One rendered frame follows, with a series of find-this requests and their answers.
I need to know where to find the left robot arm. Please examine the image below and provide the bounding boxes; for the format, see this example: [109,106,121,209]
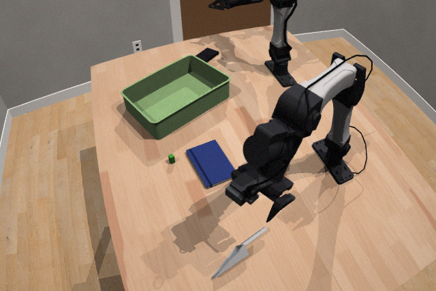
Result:
[243,52,367,185]

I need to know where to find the blue notebook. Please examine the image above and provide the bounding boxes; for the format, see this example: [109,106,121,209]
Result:
[186,140,235,189]

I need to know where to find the green plastic tray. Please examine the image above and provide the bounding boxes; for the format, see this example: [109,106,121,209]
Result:
[121,55,231,140]

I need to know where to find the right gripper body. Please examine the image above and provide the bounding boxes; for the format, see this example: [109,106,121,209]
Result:
[221,0,242,9]

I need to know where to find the small green block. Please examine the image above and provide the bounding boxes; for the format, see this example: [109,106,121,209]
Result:
[168,153,175,164]

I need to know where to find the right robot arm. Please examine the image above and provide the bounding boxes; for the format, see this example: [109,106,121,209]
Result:
[239,0,297,87]

